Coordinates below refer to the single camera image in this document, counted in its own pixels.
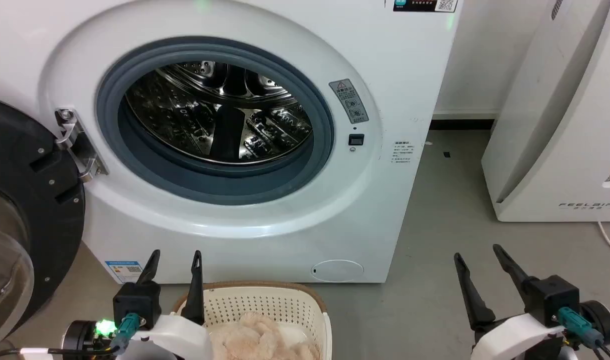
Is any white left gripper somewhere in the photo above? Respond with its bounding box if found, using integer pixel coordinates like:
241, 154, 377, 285
119, 249, 215, 360

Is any black washing machine door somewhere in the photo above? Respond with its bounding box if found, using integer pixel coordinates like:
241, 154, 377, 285
0, 95, 86, 347

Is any stainless steel washing machine drum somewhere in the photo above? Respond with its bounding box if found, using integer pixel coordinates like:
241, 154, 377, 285
124, 60, 314, 165

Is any white air purifier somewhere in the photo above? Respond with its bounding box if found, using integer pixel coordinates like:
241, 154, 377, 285
481, 0, 610, 223

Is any white front-load washing machine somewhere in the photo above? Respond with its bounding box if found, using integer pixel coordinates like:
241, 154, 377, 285
0, 0, 461, 285

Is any grey warning sticker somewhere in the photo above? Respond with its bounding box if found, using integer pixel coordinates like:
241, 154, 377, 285
328, 78, 370, 125

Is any fluffy pink cloth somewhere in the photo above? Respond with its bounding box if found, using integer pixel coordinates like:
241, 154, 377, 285
209, 312, 321, 360

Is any grey rubber door gasket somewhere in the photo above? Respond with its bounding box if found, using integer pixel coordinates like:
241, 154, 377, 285
95, 35, 336, 207

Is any small printed text sticker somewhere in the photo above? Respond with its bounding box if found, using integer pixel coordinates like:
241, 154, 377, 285
390, 141, 416, 165

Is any black QR code label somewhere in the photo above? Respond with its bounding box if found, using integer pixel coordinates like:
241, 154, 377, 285
393, 0, 458, 14

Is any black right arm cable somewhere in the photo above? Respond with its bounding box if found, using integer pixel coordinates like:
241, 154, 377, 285
557, 307, 610, 360

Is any white laundry basket brown rim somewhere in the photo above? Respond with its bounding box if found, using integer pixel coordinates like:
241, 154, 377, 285
172, 280, 333, 360

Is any blue energy label sticker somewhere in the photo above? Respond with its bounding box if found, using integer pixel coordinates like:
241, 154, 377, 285
104, 260, 143, 285

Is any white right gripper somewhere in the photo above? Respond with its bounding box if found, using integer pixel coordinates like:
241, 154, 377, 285
453, 244, 568, 360

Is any oval white filter cover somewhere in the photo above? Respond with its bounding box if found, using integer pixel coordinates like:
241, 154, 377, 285
312, 258, 365, 284

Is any metal door hinge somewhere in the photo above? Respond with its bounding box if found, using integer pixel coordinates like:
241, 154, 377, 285
54, 107, 108, 184

